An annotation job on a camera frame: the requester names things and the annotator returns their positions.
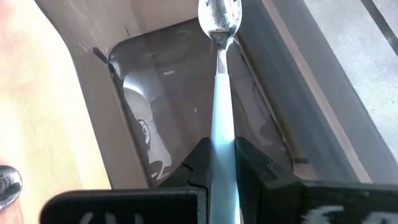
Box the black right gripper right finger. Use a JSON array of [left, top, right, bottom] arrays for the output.
[[235, 137, 398, 224]]

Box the dark grey tray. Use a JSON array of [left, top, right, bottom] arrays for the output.
[[264, 0, 398, 184]]

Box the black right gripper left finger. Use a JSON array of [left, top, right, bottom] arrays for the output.
[[39, 137, 213, 224]]

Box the gray translucent plastic bin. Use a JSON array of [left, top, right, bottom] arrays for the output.
[[34, 0, 373, 190]]

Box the purple handled silver spoon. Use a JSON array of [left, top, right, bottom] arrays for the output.
[[0, 164, 23, 212]]

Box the light blue handled spoon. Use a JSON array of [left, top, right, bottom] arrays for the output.
[[198, 0, 243, 224]]

